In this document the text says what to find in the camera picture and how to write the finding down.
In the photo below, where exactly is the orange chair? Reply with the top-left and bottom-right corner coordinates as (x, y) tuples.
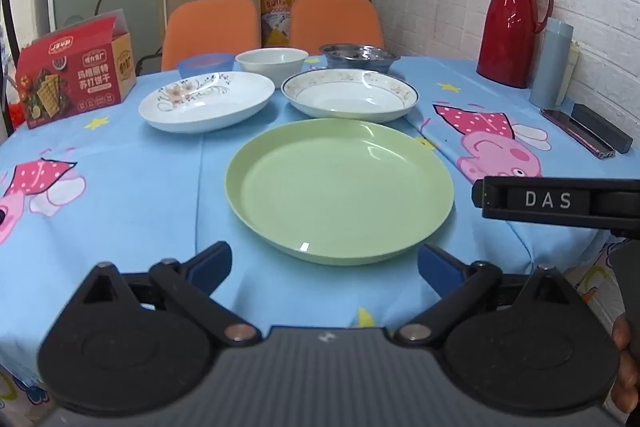
(288, 0), (384, 55)
(160, 0), (262, 72)

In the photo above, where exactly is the red thermos jug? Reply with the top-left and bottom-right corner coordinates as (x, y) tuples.
(476, 0), (554, 89)

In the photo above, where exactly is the white gold-rimmed plate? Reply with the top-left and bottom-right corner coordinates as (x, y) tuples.
(281, 68), (420, 124)

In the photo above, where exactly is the black rectangular case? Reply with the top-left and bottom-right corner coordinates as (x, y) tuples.
(572, 104), (634, 154)

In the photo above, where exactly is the yellow snack bag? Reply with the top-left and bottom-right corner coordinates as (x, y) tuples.
(260, 0), (294, 48)

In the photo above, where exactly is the right orange chair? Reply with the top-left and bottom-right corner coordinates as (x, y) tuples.
(288, 0), (384, 55)

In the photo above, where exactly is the grey-blue tumbler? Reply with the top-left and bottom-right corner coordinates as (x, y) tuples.
(529, 17), (574, 109)

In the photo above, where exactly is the green plastic plate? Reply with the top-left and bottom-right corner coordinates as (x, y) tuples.
(224, 118), (454, 267)

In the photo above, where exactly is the smartphone with pink edge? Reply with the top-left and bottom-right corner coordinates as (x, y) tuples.
(540, 109), (615, 159)

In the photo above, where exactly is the white ceramic bowl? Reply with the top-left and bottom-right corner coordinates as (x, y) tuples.
(235, 48), (309, 89)

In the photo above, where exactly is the person's right hand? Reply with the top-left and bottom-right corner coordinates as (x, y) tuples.
(611, 313), (639, 414)

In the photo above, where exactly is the white floral plate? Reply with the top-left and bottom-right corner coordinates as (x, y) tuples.
(139, 72), (276, 134)

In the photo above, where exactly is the blue plastic bowl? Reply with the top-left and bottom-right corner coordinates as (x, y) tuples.
(177, 53), (234, 79)

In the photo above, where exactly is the stainless steel bowl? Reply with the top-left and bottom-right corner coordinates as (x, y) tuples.
(320, 43), (399, 74)

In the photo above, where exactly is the left orange chair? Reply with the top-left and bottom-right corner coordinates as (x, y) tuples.
(160, 0), (262, 72)

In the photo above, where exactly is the red cracker box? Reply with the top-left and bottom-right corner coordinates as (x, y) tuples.
(16, 10), (136, 129)

